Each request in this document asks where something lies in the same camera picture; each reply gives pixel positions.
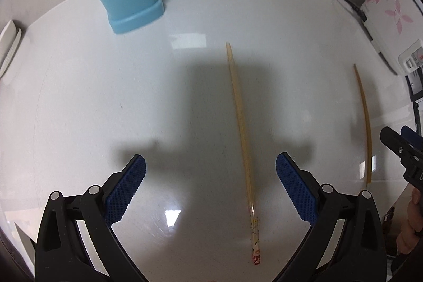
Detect white plate under bowl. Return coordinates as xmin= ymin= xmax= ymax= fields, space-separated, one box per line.
xmin=0 ymin=28 xmax=22 ymax=78

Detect dark bamboo chopstick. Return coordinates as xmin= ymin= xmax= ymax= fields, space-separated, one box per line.
xmin=353 ymin=64 xmax=373 ymax=187

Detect black power cable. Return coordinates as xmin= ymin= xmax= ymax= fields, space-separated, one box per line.
xmin=333 ymin=0 xmax=368 ymax=22

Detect person right hand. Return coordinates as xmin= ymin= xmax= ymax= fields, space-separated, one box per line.
xmin=397 ymin=187 xmax=423 ymax=255

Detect chopstick red patterned end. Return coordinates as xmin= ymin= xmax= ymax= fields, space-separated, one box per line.
xmin=225 ymin=42 xmax=261 ymax=266

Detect white rice cooker pink flowers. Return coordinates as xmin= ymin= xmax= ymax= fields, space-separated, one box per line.
xmin=361 ymin=0 xmax=422 ymax=76

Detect large white bowl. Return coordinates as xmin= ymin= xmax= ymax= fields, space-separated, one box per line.
xmin=0 ymin=19 xmax=17 ymax=61

